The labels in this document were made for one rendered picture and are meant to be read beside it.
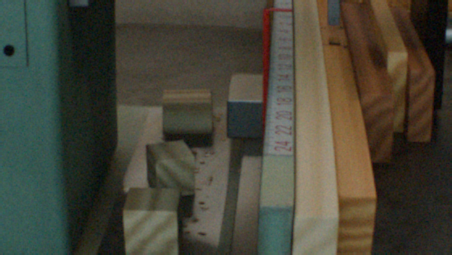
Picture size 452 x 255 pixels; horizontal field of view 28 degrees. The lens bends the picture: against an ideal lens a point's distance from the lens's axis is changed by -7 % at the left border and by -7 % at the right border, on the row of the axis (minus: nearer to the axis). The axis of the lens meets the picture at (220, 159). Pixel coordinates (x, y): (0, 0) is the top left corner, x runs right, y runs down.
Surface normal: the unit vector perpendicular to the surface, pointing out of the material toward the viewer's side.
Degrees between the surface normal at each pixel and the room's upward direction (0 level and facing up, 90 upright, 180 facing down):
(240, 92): 0
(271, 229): 90
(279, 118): 0
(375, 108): 90
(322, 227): 90
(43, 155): 90
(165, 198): 0
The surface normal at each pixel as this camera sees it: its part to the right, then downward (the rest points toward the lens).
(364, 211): -0.07, 0.40
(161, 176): 0.29, 0.38
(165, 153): 0.00, -0.91
